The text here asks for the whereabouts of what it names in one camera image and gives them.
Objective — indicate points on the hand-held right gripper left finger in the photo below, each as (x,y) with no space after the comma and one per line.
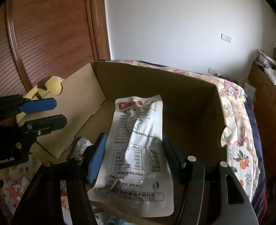
(97,155)

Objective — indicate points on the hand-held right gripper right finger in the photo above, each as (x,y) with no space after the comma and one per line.
(170,155)

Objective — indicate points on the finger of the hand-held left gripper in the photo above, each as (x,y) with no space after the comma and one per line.
(38,105)
(48,124)

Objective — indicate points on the white snack packet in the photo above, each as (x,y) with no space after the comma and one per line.
(133,145)

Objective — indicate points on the brown cardboard box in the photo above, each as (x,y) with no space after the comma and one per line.
(189,112)

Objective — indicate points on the crumpled clear wrapper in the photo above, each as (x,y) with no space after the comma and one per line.
(81,144)

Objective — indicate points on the yellow plush toy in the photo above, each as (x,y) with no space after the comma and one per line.
(51,86)

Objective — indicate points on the wooden slatted wardrobe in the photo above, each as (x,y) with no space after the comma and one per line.
(46,28)

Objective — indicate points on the dark blue bed sheet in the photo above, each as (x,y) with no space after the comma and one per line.
(255,131)

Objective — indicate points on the white paper sheet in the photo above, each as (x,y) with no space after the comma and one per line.
(250,90)

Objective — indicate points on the wooden dresser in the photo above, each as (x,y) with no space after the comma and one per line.
(269,105)

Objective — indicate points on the pile of clutter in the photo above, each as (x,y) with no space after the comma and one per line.
(271,68)

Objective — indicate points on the white wall socket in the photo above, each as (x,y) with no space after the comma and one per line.
(212,70)

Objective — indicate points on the white wall switch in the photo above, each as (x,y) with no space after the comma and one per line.
(226,37)

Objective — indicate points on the dark oval wall ornament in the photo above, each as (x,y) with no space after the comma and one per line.
(275,53)

